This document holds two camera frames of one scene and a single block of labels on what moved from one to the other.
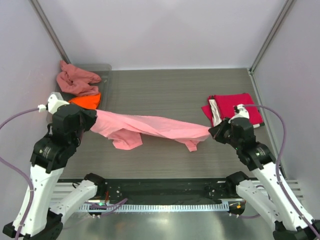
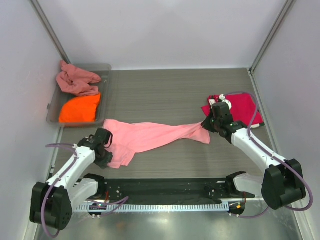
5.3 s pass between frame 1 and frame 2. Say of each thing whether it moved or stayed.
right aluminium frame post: stayed
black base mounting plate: stayed
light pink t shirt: moved
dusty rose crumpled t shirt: stayed
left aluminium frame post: stayed
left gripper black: moved
